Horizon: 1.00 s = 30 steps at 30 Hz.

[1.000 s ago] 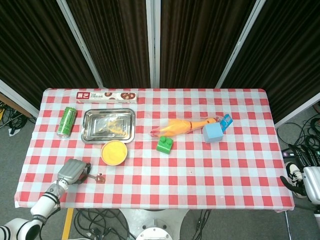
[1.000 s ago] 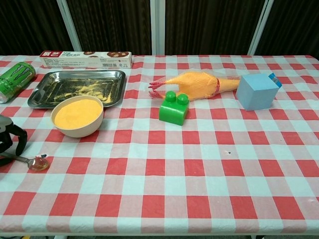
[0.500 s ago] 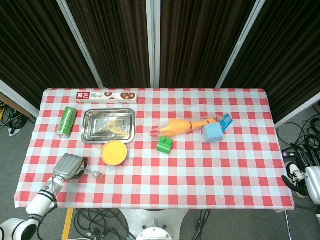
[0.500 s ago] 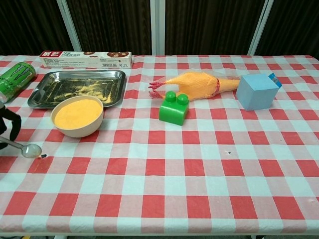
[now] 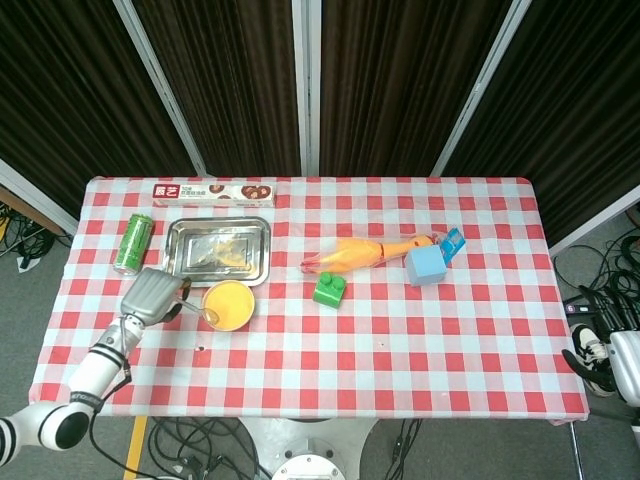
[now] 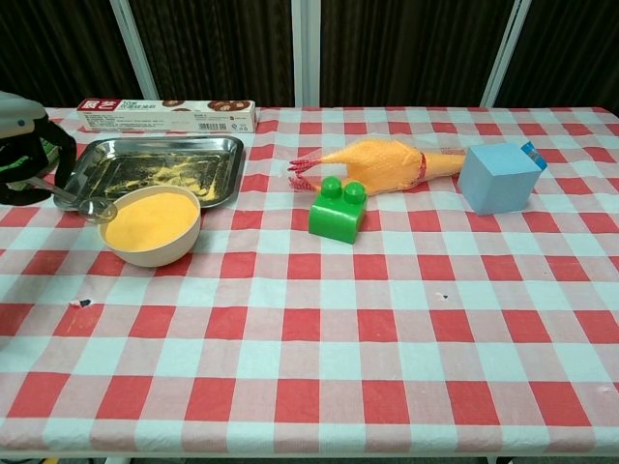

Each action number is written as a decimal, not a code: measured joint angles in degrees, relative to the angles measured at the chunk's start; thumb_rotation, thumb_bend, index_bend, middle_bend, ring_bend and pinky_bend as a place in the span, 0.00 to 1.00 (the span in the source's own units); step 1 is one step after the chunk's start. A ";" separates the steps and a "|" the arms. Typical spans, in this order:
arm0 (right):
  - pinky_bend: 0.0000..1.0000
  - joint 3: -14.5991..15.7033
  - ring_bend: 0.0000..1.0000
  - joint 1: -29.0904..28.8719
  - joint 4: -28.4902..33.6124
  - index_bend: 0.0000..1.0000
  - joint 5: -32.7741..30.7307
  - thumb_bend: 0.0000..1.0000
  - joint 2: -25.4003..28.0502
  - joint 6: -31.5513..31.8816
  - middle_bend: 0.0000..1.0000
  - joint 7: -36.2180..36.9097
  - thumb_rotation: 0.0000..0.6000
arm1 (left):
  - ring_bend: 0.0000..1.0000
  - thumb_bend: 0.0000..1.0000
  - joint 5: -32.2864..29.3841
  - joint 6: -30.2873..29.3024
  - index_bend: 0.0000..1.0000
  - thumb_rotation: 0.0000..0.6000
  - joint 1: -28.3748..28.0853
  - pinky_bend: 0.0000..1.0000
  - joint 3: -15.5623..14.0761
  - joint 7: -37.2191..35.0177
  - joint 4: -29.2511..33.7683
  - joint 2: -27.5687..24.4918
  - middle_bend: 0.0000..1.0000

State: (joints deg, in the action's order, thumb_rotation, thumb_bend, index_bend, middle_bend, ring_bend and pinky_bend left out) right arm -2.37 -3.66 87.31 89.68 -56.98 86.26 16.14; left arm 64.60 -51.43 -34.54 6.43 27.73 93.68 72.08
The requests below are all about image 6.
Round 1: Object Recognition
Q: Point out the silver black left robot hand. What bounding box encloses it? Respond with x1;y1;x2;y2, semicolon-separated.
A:
0;89;77;207

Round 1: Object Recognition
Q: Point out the metal spoon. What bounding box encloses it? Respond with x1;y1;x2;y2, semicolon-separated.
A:
27;176;119;224

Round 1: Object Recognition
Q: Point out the beige bowl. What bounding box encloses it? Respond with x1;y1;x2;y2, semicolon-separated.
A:
98;185;202;268

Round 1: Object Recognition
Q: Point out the dark brown curtain panel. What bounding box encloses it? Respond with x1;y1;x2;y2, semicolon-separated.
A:
129;0;296;107
319;0;513;108
0;0;145;108
495;0;619;108

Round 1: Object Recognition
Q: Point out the long white paper box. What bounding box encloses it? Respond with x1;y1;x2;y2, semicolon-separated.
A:
76;99;256;133

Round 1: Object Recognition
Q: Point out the stainless steel tray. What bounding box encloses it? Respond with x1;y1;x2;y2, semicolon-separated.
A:
52;135;246;212

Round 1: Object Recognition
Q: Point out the green toy building brick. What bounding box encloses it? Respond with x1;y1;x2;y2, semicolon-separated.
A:
309;176;368;245

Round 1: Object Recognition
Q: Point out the red white checked tablecloth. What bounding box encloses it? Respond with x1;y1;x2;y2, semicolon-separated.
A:
0;105;619;459

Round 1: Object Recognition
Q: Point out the yellow rubber chicken toy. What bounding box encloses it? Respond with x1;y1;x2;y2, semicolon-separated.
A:
287;138;468;196

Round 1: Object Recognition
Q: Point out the light blue foam cube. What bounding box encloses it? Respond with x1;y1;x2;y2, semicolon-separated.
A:
457;142;542;216

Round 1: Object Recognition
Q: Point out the white frame post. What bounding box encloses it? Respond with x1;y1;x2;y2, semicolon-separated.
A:
481;0;532;108
109;0;161;102
291;0;323;108

